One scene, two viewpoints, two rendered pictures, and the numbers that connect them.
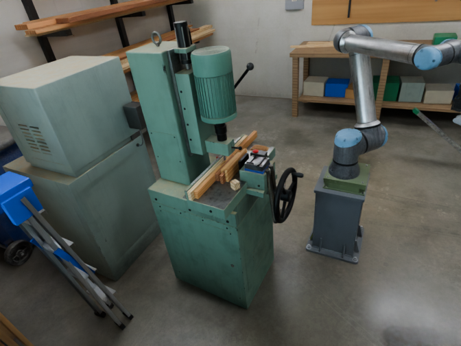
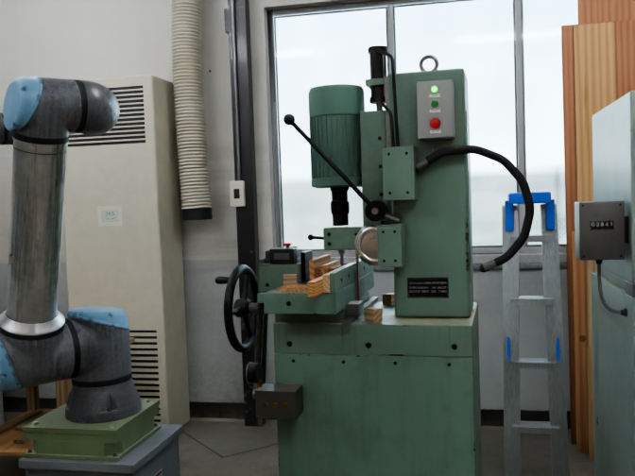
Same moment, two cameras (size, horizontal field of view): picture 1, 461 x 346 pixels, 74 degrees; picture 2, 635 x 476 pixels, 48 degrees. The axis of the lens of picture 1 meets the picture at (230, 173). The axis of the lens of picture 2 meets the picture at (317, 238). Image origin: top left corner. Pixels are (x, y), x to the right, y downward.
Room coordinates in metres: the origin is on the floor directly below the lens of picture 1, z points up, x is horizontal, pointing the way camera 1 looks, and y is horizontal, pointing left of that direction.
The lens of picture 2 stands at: (3.51, -0.77, 1.16)
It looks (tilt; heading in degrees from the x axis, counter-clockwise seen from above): 3 degrees down; 162
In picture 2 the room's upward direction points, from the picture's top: 2 degrees counter-clockwise
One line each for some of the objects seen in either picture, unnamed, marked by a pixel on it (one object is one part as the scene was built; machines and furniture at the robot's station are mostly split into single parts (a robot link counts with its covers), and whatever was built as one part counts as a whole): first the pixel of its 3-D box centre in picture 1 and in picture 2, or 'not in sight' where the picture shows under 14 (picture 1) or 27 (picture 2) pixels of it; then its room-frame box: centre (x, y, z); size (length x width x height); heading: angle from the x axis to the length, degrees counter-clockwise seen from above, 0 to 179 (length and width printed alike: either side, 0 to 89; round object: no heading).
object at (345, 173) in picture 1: (344, 165); (103, 392); (1.58, -0.73, 0.68); 0.19 x 0.19 x 0.10
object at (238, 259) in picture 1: (219, 233); (385, 450); (1.44, 0.12, 0.36); 0.58 x 0.45 x 0.71; 57
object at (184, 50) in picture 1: (182, 42); (380, 75); (1.46, 0.14, 1.54); 0.08 x 0.08 x 0.17; 57
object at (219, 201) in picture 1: (243, 176); (310, 289); (1.32, -0.07, 0.87); 0.61 x 0.30 x 0.06; 147
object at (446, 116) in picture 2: not in sight; (436, 110); (1.67, 0.21, 1.40); 0.10 x 0.06 x 0.16; 57
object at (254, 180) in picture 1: (257, 173); (284, 276); (1.27, -0.14, 0.92); 0.15 x 0.13 x 0.09; 147
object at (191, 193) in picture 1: (221, 163); (349, 272); (1.39, 0.04, 0.93); 0.60 x 0.02 x 0.05; 147
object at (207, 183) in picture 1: (230, 160); (338, 276); (1.42, -0.01, 0.92); 0.66 x 0.02 x 0.04; 147
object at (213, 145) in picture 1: (220, 146); (347, 240); (1.39, 0.04, 1.03); 0.14 x 0.07 x 0.09; 57
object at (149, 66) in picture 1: (173, 117); (433, 195); (1.54, 0.26, 1.16); 0.22 x 0.22 x 0.72; 57
